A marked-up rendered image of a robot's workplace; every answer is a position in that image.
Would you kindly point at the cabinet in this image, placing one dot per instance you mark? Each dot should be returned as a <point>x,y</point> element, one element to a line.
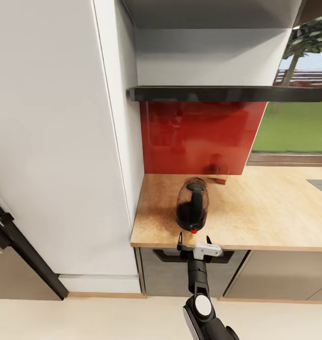
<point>273,275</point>
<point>24,274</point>

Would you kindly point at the electric kettle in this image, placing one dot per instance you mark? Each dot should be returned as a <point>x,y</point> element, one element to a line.
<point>192,204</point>

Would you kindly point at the fixed window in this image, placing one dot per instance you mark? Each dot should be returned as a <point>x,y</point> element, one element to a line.
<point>290,134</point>

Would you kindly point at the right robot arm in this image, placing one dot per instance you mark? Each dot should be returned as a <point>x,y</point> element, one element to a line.
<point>199,312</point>

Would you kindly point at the fridge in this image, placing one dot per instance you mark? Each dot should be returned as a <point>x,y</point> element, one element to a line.
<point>71,155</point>

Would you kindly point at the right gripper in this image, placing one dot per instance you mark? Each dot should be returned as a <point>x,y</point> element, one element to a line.
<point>193,264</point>

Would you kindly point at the water glass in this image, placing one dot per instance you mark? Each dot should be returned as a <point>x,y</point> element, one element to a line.
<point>223,174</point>

